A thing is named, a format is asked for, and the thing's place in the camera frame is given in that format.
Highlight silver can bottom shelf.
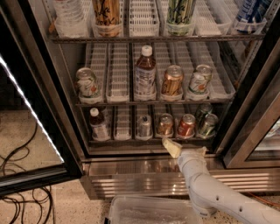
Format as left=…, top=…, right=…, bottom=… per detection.
left=138, top=115, right=151, bottom=137

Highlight green tall can top shelf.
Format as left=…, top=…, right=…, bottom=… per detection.
left=166, top=0, right=196, bottom=36

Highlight open glass fridge door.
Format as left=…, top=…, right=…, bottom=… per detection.
left=0, top=0, right=83, bottom=196

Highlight clear water bottle top shelf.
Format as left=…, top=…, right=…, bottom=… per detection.
left=52, top=0, right=88, bottom=39

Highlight blue white can top shelf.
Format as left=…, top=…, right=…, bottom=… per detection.
left=234, top=0, right=272, bottom=33

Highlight white green can middle left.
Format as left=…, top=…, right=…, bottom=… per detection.
left=76, top=67, right=99, bottom=97

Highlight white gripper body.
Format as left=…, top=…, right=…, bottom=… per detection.
left=178, top=149, right=208, bottom=172

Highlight white orange can middle right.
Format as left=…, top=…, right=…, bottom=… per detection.
left=188, top=64, right=213, bottom=95

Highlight small tea bottle bottom shelf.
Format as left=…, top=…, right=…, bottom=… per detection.
left=89, top=108, right=110, bottom=141

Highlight green can front bottom shelf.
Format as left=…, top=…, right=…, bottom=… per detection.
left=198, top=114, right=219, bottom=137

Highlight green can rear bottom shelf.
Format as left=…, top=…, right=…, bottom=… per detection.
left=195, top=103, right=213, bottom=123

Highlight tall tea bottle middle shelf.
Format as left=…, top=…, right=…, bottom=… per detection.
left=135, top=45, right=157, bottom=101

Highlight clear plastic bin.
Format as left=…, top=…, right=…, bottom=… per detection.
left=108, top=195, right=203, bottom=224

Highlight red coke can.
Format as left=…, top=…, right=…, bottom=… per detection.
left=177, top=114, right=196, bottom=138

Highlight steel fridge base grille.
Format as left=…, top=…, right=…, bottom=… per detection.
left=80, top=156, right=280, bottom=200

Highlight black floor cables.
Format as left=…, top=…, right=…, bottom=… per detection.
left=0, top=122, right=56, bottom=224

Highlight brown can bottom shelf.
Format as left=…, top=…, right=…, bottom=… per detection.
left=157, top=113, right=173, bottom=136

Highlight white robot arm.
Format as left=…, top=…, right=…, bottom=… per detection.
left=162, top=137, right=280, bottom=224

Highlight orange tall can top shelf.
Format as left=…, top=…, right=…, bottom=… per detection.
left=92, top=0, right=121, bottom=37

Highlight gold can middle shelf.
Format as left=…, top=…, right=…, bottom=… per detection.
left=161, top=65, right=184, bottom=96

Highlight orange cable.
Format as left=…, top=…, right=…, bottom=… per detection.
left=248, top=192, right=280, bottom=208

